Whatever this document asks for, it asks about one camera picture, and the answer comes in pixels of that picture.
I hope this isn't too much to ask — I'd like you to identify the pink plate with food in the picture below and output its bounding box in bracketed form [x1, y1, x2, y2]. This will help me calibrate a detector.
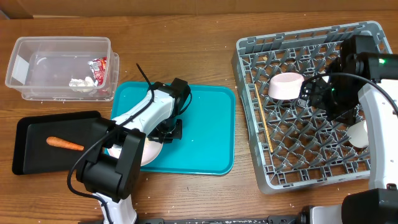
[107, 138, 163, 166]

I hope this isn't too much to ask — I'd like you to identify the pink bowl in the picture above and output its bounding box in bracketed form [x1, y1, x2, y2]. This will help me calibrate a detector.
[268, 72, 304, 100]

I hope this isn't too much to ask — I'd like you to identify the white paper cup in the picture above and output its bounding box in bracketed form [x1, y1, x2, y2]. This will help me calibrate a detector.
[347, 120, 369, 148]

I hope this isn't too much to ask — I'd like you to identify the wooden chopstick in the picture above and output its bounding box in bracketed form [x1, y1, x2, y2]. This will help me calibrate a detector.
[254, 84, 274, 155]

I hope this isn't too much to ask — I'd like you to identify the white tissue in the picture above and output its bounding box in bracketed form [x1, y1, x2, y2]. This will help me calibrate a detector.
[69, 77, 98, 93]

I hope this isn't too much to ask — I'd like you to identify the red snack wrapper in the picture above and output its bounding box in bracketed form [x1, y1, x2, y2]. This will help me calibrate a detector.
[88, 57, 107, 86]

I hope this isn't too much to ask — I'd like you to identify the orange carrot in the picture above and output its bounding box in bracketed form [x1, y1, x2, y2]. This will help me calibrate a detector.
[46, 136, 84, 151]

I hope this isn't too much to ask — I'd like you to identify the white bowl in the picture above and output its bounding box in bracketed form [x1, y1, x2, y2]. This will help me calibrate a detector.
[322, 76, 330, 83]

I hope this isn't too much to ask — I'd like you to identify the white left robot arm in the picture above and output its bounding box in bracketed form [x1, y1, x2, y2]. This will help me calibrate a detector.
[69, 78, 192, 223]

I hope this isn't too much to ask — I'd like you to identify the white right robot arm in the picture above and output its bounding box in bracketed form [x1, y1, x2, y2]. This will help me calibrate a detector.
[298, 35, 397, 223]

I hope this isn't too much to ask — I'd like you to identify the clear plastic waste bin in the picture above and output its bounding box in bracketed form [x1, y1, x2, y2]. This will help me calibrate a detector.
[5, 36, 119, 101]

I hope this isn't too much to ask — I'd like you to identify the teal plastic tray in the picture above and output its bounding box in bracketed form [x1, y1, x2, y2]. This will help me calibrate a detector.
[111, 82, 236, 175]

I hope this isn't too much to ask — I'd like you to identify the grey plastic dish rack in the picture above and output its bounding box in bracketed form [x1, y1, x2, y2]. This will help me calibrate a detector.
[231, 21, 391, 194]

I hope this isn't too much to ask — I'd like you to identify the black plastic tray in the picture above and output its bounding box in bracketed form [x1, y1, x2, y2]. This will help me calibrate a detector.
[12, 111, 101, 175]

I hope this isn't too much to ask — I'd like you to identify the black rail at bottom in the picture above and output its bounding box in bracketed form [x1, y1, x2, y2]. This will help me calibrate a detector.
[138, 215, 299, 224]

